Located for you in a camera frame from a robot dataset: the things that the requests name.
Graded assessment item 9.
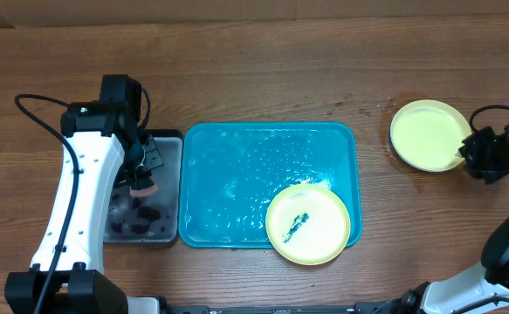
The pink green scrub sponge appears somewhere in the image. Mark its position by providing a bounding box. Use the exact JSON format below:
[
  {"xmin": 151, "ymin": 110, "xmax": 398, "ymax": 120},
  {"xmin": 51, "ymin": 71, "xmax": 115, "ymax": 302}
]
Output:
[{"xmin": 129, "ymin": 184, "xmax": 158, "ymax": 198}]

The yellow-green plate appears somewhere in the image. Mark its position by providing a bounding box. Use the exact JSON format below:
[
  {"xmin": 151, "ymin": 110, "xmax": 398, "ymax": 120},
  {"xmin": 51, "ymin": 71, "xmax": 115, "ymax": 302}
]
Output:
[
  {"xmin": 265, "ymin": 184, "xmax": 351, "ymax": 266},
  {"xmin": 389, "ymin": 99, "xmax": 471, "ymax": 172}
]

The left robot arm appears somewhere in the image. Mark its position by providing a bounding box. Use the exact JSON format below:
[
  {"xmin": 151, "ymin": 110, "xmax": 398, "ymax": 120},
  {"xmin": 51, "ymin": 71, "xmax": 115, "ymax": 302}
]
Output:
[{"xmin": 4, "ymin": 74, "xmax": 165, "ymax": 313}]

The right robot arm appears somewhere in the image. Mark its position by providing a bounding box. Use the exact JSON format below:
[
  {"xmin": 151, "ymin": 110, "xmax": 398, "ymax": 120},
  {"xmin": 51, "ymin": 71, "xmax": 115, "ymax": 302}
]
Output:
[{"xmin": 367, "ymin": 105, "xmax": 509, "ymax": 313}]

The black water basin tray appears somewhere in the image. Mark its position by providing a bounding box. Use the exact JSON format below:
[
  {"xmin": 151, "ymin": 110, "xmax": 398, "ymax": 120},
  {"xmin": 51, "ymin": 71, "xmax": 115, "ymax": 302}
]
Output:
[{"xmin": 103, "ymin": 129, "xmax": 183, "ymax": 245}]

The teal plastic tray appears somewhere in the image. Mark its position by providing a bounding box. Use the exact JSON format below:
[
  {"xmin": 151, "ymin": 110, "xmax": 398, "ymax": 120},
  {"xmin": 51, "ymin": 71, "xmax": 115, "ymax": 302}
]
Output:
[{"xmin": 178, "ymin": 121, "xmax": 362, "ymax": 249}]

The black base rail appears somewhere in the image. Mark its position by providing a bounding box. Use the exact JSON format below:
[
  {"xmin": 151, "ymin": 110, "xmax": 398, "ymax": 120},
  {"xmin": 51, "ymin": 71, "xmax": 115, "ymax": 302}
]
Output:
[{"xmin": 127, "ymin": 296, "xmax": 412, "ymax": 314}]

